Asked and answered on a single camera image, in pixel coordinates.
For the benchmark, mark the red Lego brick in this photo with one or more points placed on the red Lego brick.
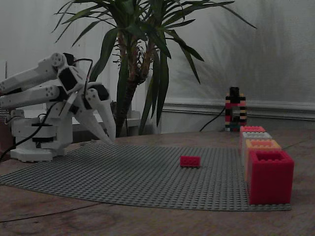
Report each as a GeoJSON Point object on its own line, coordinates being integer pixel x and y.
{"type": "Point", "coordinates": [190, 161]}

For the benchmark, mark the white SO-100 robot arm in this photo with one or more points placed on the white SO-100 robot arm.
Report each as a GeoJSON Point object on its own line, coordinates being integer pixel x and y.
{"type": "Point", "coordinates": [32, 73]}

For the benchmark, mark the grey Lego baseplate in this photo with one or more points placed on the grey Lego baseplate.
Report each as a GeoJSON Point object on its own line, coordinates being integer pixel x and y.
{"type": "Point", "coordinates": [123, 172]}

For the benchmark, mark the striped Lego tower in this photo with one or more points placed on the striped Lego tower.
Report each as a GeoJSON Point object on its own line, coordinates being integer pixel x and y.
{"type": "Point", "coordinates": [235, 108]}

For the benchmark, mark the grey lego box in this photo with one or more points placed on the grey lego box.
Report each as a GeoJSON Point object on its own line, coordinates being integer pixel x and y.
{"type": "Point", "coordinates": [256, 136]}

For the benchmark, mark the orange lego box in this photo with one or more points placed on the orange lego box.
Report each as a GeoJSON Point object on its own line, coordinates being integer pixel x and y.
{"type": "Point", "coordinates": [263, 145]}

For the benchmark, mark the green yucca plant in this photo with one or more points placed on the green yucca plant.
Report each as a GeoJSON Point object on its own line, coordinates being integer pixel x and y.
{"type": "Point", "coordinates": [137, 27]}

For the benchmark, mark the brown perforated object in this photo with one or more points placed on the brown perforated object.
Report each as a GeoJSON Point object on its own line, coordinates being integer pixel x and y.
{"type": "Point", "coordinates": [5, 134]}

